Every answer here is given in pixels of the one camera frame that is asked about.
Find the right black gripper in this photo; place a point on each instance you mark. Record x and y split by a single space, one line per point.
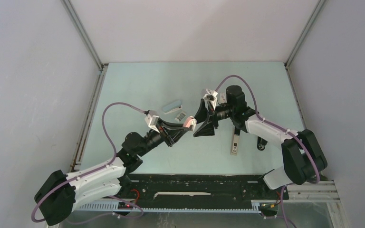
207 128

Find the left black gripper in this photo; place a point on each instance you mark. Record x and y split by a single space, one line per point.
173 135

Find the pink stapler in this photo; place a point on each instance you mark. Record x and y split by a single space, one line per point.
190 123

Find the light blue stapler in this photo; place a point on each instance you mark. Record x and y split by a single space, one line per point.
172 107

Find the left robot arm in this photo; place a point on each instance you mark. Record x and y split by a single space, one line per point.
62 193

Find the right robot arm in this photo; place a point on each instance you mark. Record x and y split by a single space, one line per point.
303 159

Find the beige black long stapler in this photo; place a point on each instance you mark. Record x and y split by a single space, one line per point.
235 141

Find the open staple box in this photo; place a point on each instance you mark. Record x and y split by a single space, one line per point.
180 116

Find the closed white staple box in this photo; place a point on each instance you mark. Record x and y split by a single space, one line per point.
222 98

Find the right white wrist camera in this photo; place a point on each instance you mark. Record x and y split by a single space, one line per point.
210 96

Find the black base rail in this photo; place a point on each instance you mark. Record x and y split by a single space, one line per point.
200 192

